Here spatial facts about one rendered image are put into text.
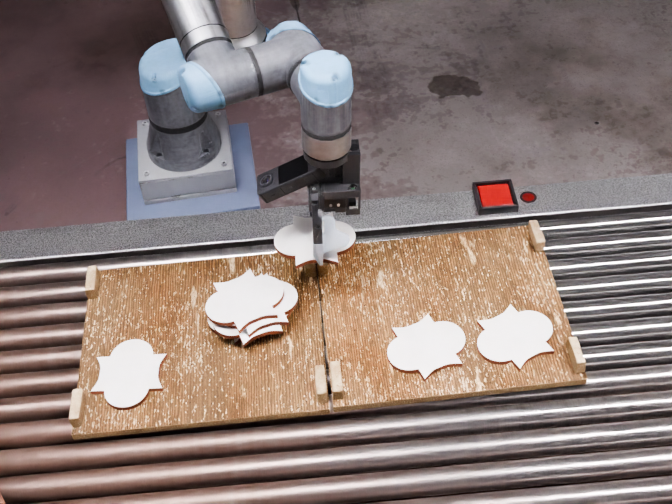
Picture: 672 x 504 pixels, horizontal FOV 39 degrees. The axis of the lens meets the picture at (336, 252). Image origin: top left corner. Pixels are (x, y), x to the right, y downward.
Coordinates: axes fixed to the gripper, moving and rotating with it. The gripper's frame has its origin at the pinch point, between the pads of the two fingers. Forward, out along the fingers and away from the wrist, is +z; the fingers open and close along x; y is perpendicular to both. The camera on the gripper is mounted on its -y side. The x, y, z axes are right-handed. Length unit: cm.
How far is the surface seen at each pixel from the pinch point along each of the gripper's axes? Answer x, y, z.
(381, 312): -7.2, 10.9, 11.7
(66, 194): 133, -79, 110
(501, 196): 19.1, 36.8, 11.0
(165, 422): -25.5, -25.4, 13.6
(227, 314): -9.4, -15.1, 7.3
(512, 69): 181, 84, 102
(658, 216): 11, 65, 11
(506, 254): 3.5, 34.6, 10.4
